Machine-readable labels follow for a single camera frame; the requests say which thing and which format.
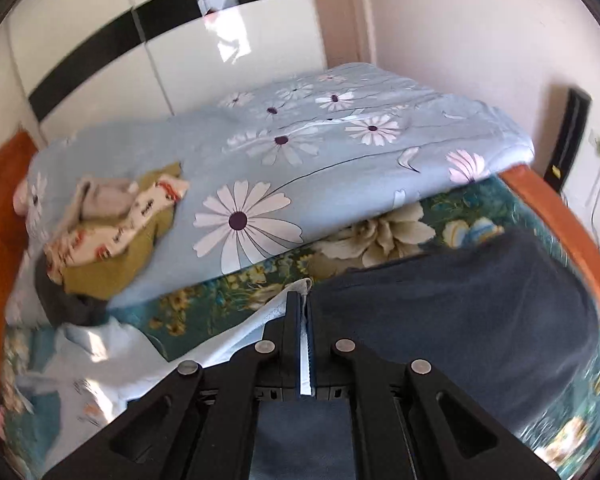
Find cream printed garment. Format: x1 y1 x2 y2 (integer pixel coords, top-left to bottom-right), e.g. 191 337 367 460
45 175 191 283

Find light blue daisy quilt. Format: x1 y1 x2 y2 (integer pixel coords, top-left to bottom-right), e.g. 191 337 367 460
12 62 536 311

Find black upright speaker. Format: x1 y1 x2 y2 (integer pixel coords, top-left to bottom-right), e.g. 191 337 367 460
544 87 592 193

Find curved wooden bed rail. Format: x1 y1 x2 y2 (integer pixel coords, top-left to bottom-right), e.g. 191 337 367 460
497 165 600 356

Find dark blue garment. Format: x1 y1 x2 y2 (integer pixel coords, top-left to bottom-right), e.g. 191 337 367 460
250 230 600 480

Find pink door frame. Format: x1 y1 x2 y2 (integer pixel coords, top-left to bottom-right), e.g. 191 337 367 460
300 0 378 68

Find wooden headboard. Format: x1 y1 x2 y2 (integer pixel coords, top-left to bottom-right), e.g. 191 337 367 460
0 130 42 396

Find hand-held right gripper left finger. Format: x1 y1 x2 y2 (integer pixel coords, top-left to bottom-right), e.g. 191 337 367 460
42 291 303 480

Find olive green sweater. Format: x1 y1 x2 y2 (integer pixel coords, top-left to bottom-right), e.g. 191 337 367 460
62 162 183 296

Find pink pillow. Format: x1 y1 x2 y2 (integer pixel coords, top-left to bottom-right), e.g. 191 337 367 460
12 180 38 218

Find teal floral blanket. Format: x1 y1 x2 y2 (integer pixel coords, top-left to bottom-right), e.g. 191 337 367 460
0 175 600 478

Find white wardrobe with black stripe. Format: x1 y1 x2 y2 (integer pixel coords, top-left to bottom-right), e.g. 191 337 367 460
0 0 328 156

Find light blue shirt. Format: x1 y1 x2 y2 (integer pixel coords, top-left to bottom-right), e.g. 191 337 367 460
5 277 313 441

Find dark grey garment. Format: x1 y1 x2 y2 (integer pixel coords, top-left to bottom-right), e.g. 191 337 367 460
35 270 111 328

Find pinkish grey garment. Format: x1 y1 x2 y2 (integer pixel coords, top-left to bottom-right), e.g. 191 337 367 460
55 177 141 236

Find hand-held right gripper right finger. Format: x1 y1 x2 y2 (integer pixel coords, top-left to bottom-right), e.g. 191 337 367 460
305 307 558 480

